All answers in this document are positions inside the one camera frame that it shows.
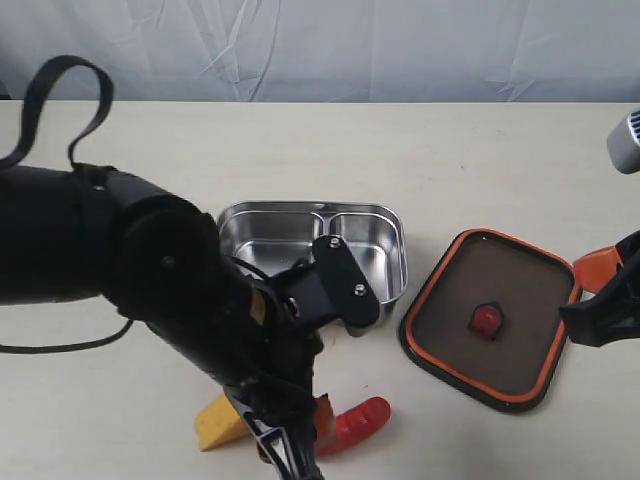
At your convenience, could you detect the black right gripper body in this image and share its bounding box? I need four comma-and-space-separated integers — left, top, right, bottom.
560, 232, 639, 347

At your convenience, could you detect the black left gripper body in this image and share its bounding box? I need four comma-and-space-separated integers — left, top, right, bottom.
220, 285, 323, 479

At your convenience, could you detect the red toy sausage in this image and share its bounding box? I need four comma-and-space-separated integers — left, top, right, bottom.
257, 396, 392, 457

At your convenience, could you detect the yellow toy cheese wedge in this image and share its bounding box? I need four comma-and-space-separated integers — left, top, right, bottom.
194, 393, 249, 452

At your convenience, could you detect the dark transparent lunch box lid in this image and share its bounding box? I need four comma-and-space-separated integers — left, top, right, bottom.
398, 228, 582, 414

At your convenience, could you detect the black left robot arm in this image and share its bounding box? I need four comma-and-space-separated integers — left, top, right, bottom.
1, 165, 321, 479

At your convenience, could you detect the stainless steel lunch box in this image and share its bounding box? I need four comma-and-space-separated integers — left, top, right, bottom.
217, 200, 408, 324

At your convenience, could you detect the white backdrop curtain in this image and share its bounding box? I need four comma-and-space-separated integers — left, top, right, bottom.
1, 1, 639, 103

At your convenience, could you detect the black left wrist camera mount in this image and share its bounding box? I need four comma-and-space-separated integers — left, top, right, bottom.
269, 235, 380, 337

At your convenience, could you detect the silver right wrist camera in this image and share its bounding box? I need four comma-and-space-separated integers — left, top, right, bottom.
606, 109, 640, 175

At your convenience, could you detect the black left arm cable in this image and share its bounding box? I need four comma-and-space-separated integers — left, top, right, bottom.
0, 54, 266, 355

